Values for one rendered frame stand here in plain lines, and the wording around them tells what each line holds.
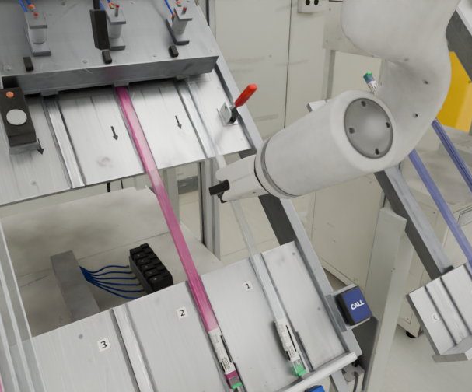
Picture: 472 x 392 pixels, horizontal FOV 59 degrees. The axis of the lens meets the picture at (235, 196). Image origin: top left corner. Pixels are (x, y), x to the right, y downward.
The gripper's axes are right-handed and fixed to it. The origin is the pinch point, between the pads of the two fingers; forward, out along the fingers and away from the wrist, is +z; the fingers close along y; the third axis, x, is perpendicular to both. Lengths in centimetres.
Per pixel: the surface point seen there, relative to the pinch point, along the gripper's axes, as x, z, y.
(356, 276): 38, 79, -87
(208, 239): 7.1, 40.3, -10.5
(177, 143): -9.8, 3.6, 5.6
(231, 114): -13.0, 1.3, -4.3
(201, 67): -22.7, 3.2, -2.0
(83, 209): -11, 72, 13
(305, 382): 29.4, -7.7, 0.1
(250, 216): 1, 156, -88
